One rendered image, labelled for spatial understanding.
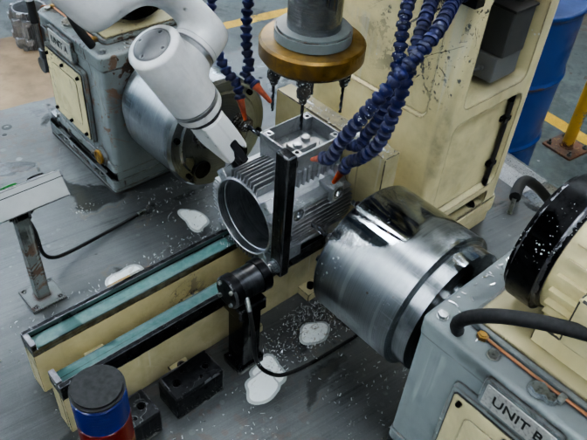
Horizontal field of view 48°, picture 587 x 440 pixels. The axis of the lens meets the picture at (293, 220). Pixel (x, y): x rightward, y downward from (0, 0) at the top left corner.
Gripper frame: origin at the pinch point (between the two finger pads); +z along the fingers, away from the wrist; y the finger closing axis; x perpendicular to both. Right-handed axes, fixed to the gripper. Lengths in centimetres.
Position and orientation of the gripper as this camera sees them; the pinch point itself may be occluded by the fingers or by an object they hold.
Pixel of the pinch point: (236, 157)
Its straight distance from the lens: 122.9
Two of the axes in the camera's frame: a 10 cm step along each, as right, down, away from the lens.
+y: 6.6, 5.3, -5.3
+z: 3.2, 4.4, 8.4
